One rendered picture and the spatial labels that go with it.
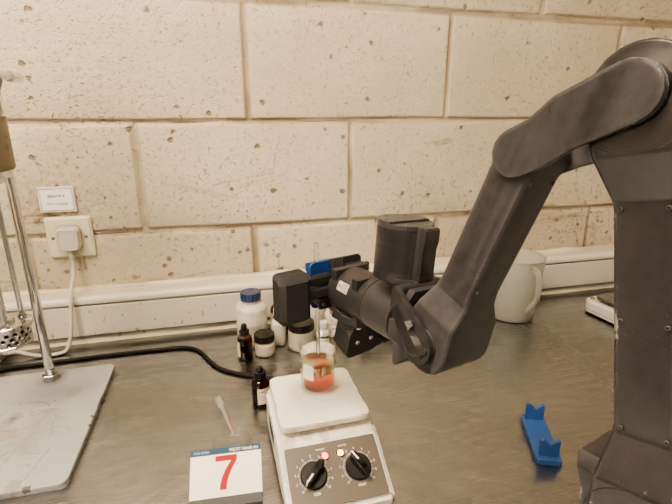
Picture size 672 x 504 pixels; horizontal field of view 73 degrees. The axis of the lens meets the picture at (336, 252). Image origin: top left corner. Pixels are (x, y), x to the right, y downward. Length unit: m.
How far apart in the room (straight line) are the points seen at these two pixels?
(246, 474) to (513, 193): 0.48
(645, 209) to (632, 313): 0.06
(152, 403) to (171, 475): 0.18
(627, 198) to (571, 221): 1.05
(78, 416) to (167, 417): 0.14
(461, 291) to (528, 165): 0.12
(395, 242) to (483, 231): 0.10
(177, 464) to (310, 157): 0.65
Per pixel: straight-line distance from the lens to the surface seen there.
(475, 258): 0.38
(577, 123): 0.31
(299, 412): 0.63
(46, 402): 0.92
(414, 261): 0.44
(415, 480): 0.68
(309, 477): 0.59
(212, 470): 0.67
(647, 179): 0.31
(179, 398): 0.85
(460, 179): 1.15
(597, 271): 1.42
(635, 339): 0.33
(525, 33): 1.23
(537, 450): 0.75
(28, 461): 0.80
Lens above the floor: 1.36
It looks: 17 degrees down
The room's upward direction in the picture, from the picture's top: straight up
